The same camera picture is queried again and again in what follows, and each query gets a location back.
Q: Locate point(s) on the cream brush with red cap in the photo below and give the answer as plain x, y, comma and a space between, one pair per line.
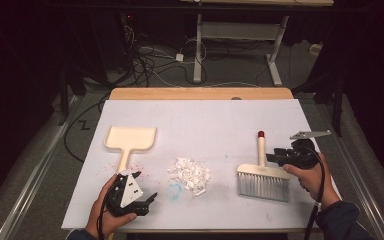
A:
263, 171

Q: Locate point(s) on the person's left hand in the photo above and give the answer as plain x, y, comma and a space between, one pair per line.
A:
98, 216

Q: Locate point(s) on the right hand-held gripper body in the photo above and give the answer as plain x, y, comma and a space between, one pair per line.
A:
301, 155

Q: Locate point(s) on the cream plastic dustpan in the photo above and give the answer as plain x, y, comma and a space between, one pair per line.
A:
130, 138

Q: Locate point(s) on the person's right hand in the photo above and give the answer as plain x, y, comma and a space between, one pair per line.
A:
316, 183

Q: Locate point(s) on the white foam board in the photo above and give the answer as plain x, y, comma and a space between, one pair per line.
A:
213, 116

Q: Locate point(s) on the small white box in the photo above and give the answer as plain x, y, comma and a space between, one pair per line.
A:
316, 49

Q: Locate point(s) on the white power adapter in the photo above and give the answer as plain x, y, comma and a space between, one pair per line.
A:
179, 57

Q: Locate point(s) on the pile of white paper scraps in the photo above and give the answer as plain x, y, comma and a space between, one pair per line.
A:
190, 173

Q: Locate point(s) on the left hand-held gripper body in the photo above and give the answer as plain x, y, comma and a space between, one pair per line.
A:
130, 193

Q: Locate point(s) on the metal floor rail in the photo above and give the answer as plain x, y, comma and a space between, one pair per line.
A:
366, 200
30, 190

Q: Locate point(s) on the white metal desk frame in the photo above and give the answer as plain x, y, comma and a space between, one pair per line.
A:
236, 30

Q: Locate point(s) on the black metal stand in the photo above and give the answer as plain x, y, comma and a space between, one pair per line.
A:
338, 106
63, 100

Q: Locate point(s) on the wooden table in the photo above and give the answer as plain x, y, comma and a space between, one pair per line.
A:
196, 93

